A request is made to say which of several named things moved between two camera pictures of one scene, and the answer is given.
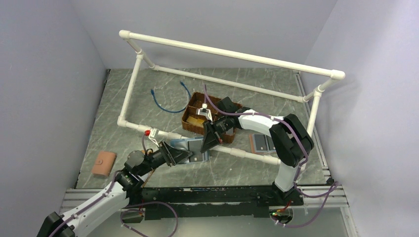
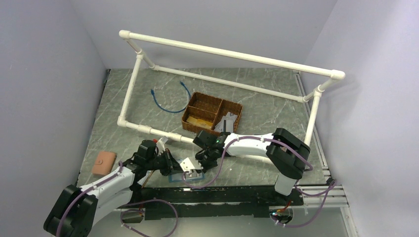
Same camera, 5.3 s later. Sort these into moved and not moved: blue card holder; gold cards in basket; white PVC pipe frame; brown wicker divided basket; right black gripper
Moved: right black gripper; blue card holder
Not moved: white PVC pipe frame; brown wicker divided basket; gold cards in basket
